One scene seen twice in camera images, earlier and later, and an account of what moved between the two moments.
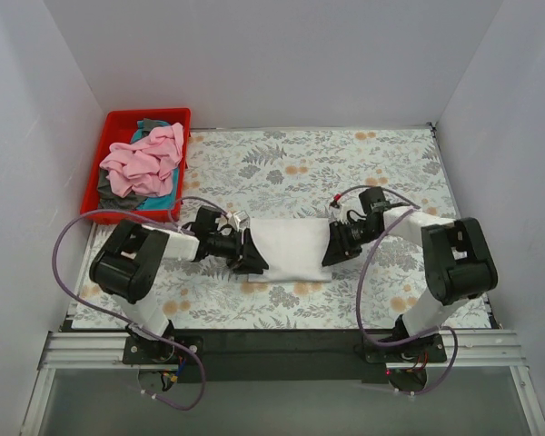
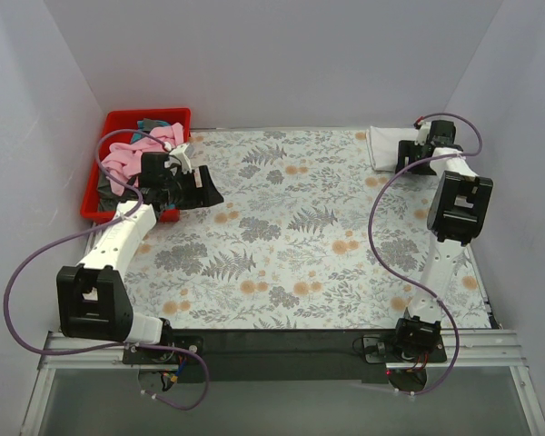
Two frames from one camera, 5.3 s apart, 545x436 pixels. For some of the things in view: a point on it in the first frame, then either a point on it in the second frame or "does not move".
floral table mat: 316,173 does not move
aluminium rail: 104,351 does not move
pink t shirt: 144,165 does not move
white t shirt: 292,249 → 383,143
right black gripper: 341,239 → 409,155
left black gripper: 243,248 → 193,189
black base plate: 285,356 does not move
